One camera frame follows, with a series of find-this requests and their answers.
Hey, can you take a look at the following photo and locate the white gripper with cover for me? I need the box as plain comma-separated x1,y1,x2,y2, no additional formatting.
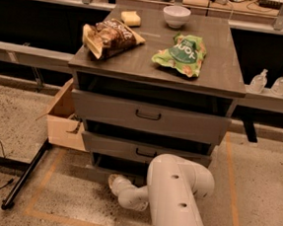
107,174,130,196

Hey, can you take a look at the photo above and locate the grey bottom drawer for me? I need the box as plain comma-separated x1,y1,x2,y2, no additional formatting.
86,152,149,187

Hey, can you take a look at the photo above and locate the grey drawer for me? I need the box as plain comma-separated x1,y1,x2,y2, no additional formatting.
86,152,149,187
72,89,231,144
81,130,211,168

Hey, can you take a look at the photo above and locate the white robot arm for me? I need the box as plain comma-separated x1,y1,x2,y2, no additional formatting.
107,154,215,226

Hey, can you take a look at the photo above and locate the grey middle drawer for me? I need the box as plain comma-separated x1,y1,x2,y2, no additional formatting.
81,130,211,168

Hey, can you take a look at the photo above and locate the grey top drawer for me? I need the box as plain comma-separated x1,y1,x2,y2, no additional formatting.
72,89,231,144

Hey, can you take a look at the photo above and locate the grey wooden drawer cabinet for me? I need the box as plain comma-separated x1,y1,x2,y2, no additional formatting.
69,9,246,186

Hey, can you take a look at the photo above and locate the open cardboard box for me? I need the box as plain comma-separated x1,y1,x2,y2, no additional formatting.
39,79,85,152

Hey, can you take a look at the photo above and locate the black table leg base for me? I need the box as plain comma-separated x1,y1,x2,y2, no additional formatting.
1,139,51,210

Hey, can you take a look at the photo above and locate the green chip bag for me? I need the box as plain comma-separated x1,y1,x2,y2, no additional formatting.
151,33,206,78

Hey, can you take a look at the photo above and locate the brown chip bag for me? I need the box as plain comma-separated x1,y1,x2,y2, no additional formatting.
82,19,146,60

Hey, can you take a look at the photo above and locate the clear bottle left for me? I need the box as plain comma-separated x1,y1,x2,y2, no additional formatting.
248,69,268,94

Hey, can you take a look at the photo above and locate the yellow sponge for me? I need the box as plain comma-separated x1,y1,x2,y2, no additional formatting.
121,11,141,27

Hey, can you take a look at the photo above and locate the white ceramic bowl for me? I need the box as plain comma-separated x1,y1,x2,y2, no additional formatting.
163,5,191,28

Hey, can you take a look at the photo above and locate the grey metal shelf rail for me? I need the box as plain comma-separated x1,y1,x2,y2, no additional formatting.
0,42,73,74

